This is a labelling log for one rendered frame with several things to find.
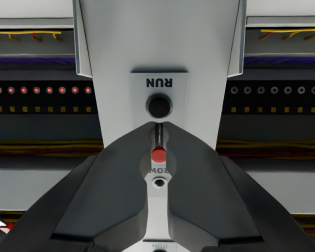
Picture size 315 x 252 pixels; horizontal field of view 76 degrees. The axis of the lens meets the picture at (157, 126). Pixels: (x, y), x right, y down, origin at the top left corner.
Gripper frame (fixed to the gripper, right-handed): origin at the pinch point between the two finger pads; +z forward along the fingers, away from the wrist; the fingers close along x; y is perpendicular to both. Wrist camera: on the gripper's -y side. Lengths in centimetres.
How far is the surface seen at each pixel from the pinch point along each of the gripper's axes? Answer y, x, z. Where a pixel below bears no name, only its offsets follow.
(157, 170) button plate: 6.0, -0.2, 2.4
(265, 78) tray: 2.7, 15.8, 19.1
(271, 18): -5.7, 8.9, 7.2
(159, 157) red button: 4.2, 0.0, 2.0
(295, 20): -5.5, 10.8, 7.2
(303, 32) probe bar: -4.4, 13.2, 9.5
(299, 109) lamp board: 7.2, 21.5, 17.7
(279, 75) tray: 2.3, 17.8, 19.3
